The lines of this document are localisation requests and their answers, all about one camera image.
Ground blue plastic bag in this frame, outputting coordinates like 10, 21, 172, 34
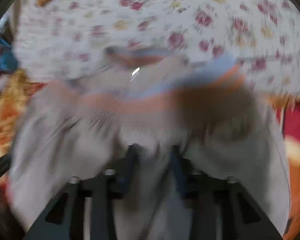
0, 44, 18, 73

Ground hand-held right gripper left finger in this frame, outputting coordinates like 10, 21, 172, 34
22, 144, 139, 240

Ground light grey jacket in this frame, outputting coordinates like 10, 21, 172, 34
7, 47, 290, 240

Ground orange red printed blanket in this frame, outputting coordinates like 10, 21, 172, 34
0, 69, 300, 240

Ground floral bed sheet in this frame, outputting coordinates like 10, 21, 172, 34
14, 0, 300, 93

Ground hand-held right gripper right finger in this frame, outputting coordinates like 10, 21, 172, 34
171, 145, 284, 240

